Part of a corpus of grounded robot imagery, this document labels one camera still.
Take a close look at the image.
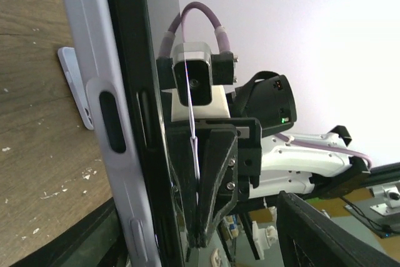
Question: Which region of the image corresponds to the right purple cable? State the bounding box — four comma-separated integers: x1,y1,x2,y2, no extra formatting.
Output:
158,1,373,171

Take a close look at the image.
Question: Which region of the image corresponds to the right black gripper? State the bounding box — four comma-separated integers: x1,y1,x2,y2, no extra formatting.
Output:
166,118,263,247

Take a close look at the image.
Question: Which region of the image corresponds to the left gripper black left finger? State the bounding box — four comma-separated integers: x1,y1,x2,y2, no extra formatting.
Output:
13,199,125,266

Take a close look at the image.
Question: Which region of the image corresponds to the right black frame post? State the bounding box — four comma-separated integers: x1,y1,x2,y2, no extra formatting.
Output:
312,162,400,201

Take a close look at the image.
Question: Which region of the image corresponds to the lilac phone case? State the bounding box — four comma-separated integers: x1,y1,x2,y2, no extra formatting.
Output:
64,0,161,266

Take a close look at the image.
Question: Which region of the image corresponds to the black phone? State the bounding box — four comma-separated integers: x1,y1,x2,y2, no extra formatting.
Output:
107,0,185,266

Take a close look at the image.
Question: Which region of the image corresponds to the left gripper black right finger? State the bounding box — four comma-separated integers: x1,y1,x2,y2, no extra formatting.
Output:
276,191,399,266

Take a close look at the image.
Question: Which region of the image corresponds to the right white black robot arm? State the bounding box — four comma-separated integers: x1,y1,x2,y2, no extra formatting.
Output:
157,50,372,248

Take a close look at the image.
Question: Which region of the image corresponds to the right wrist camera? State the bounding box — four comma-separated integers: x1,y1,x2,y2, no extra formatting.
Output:
171,42,230,122

